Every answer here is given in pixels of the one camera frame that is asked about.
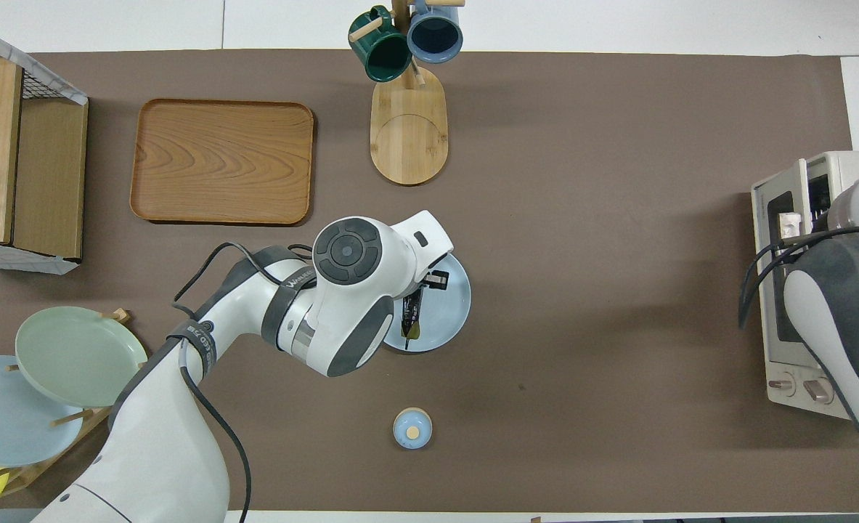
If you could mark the cream white toaster oven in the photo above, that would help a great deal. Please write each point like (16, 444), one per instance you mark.
(785, 363)

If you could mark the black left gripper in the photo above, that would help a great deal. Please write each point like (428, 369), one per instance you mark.
(436, 280)

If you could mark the wooden plate rack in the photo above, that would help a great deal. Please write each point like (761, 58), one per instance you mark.
(66, 443)

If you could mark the dark green mug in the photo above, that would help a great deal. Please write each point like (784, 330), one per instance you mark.
(382, 54)

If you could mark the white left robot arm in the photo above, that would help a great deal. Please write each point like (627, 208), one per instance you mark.
(182, 436)

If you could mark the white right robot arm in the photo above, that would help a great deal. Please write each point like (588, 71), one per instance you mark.
(836, 312)

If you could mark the wooden serving tray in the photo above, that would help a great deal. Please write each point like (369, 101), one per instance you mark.
(218, 160)

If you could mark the mint green plate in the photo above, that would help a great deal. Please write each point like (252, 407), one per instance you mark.
(73, 356)

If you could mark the light blue round plate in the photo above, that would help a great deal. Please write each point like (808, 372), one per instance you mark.
(447, 312)

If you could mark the dark purple eggplant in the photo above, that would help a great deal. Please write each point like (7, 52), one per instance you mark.
(409, 334)

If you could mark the white checked cloth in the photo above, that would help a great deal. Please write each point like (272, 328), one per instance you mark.
(8, 256)

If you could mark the pale blue racked plate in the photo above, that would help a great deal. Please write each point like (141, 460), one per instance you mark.
(1, 421)

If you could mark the brown table mat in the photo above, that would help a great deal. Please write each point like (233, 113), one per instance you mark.
(618, 218)

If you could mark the blue mug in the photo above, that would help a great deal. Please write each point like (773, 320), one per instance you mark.
(435, 36)

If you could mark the wooden mug tree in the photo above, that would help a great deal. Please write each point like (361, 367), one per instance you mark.
(409, 145)

